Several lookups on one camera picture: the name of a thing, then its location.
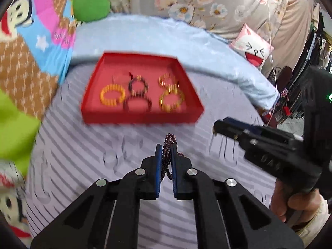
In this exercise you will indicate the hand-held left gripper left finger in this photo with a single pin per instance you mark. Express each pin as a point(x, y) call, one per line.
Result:
point(158, 171)

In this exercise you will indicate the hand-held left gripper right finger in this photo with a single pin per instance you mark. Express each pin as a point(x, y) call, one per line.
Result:
point(175, 176)

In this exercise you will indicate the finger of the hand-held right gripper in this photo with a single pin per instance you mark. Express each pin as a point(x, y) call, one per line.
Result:
point(249, 127)
point(228, 131)

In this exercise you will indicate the red shallow box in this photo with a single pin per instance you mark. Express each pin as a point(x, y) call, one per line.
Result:
point(140, 116)

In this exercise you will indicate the person's right forearm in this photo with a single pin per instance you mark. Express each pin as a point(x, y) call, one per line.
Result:
point(316, 225)

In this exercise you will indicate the person's right hand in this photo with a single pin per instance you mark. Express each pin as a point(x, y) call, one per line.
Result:
point(280, 202)

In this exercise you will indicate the pink cartoon face pillow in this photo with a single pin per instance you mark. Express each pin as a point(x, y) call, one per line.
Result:
point(253, 49)

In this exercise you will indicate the grey striped bedsheet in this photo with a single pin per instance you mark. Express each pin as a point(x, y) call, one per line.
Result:
point(77, 160)

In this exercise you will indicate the dark hanging clothes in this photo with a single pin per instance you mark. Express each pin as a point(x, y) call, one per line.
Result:
point(315, 46)

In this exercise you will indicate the beige cloth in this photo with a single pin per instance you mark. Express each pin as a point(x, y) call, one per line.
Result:
point(293, 31)

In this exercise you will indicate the light blue blanket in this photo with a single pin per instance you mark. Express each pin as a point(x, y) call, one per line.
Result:
point(145, 36)

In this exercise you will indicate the cartoon monkey blanket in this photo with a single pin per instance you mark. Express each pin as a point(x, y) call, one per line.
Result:
point(23, 62)

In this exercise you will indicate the green pillow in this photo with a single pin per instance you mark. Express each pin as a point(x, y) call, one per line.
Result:
point(90, 6)

